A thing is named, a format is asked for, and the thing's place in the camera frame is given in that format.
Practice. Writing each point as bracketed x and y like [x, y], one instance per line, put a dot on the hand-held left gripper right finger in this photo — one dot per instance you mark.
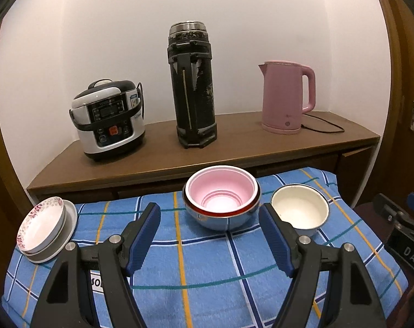
[275, 242]

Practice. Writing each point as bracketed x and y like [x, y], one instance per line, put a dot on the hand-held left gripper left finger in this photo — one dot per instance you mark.
[145, 241]

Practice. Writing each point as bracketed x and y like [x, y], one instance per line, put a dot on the white enamel bowl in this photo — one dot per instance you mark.
[295, 208]

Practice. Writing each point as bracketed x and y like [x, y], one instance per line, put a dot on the stainless steel bowl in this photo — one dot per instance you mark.
[220, 223]

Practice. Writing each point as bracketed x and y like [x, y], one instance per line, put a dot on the red and pink bowl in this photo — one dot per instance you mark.
[220, 191]

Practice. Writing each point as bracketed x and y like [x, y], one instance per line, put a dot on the grey round plate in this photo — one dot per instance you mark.
[70, 222]

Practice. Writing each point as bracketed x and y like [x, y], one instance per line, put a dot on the white plate with red flowers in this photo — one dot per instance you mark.
[53, 243]

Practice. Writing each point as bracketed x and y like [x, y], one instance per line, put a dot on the white bowl with purple floral rim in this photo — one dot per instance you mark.
[39, 225]

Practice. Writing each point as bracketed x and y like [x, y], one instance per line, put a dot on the blue checked cloth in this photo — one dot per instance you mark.
[210, 263]

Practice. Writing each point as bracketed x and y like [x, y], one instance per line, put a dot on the brown wooden cabinet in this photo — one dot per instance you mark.
[244, 143]

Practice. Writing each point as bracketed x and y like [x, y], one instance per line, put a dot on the white and black rice cooker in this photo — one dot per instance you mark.
[90, 136]

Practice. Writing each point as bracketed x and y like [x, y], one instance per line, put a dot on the black thermos flask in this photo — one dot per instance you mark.
[193, 109]

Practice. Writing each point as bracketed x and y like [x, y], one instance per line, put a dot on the pink electric kettle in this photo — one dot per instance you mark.
[282, 102]

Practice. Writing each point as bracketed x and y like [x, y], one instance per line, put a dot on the wooden door frame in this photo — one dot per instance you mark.
[2, 177]
[393, 109]

